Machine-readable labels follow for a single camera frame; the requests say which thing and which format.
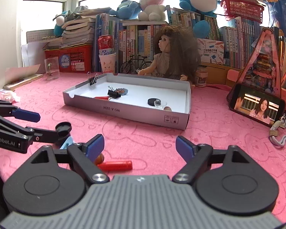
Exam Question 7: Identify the black round lid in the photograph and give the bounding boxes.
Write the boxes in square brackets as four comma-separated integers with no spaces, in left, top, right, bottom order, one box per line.
[55,122,72,138]

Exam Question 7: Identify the red lipstick tube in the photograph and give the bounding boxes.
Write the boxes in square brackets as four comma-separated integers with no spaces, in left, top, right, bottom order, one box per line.
[97,161,133,172]

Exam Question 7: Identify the brown acorn nut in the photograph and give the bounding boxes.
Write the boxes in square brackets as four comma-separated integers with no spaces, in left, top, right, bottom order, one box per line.
[164,106,172,111]

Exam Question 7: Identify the clear plastic lid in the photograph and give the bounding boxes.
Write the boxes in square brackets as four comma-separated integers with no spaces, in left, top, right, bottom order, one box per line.
[154,99,167,110]

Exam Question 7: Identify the black binder clip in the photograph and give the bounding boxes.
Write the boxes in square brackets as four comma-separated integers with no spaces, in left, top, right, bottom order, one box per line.
[87,72,99,85]
[107,86,121,99]

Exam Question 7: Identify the black round sponge puck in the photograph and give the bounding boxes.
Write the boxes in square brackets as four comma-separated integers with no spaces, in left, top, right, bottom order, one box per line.
[148,98,161,106]

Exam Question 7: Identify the blue oval badge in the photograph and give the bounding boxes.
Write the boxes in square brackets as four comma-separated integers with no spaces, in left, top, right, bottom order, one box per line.
[60,136,74,149]

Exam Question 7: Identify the pink bunny tablecloth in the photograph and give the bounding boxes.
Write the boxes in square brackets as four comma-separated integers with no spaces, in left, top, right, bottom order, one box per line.
[0,71,286,220]

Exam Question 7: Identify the white cardboard box tray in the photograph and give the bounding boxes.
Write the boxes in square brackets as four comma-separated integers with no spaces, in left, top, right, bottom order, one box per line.
[63,73,191,130]

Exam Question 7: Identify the black binder clip on tray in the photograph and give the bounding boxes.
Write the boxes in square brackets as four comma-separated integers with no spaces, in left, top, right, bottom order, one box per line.
[87,72,99,85]

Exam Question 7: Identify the small white jar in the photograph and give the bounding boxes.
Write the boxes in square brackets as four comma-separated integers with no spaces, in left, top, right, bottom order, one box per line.
[195,67,208,87]

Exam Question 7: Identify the red plastic crate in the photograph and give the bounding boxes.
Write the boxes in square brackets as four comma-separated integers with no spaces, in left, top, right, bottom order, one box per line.
[44,44,93,73]

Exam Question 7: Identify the white cat paper cup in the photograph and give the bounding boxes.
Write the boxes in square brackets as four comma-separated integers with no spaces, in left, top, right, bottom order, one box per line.
[99,53,116,74]

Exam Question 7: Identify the black smartphone playing video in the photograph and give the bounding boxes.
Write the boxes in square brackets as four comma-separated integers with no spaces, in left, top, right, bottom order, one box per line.
[228,83,286,127]

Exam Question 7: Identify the blue penguin plush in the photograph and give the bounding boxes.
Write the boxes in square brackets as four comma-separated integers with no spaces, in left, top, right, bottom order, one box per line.
[53,10,71,37]

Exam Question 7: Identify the brown haired doll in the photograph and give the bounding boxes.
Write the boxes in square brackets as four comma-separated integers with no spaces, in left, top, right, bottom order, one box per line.
[138,25,201,84]

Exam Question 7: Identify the black miniature bicycle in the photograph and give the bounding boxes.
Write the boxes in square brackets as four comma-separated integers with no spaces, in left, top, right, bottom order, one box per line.
[120,55,152,74]

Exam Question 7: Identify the stack of books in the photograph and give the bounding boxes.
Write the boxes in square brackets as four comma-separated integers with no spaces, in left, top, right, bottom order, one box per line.
[43,6,111,50]

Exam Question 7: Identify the colourful stationery box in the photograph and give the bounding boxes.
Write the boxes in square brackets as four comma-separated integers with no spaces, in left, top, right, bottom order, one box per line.
[197,39,225,65]

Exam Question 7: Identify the red beer can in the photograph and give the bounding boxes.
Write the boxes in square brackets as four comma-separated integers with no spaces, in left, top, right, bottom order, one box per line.
[97,35,115,55]

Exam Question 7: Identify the pink triangular phone stand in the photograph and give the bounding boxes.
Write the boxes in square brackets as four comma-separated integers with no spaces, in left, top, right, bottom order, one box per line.
[227,27,286,102]

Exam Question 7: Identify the row of upright books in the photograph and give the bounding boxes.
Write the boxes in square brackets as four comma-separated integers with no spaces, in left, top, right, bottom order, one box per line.
[93,1,260,79]

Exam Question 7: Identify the red plastic basket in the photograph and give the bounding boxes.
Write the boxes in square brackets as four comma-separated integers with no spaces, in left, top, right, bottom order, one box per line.
[220,0,264,24]

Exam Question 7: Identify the blue white round plush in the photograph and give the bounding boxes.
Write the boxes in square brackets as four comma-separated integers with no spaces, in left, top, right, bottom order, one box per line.
[179,0,218,38]

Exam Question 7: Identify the pink white bunny plush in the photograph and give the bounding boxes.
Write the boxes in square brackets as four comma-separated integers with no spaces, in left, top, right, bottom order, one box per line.
[138,0,166,21]

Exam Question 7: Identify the grey lanyard strap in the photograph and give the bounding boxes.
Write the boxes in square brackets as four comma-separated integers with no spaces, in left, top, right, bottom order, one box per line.
[268,120,286,152]

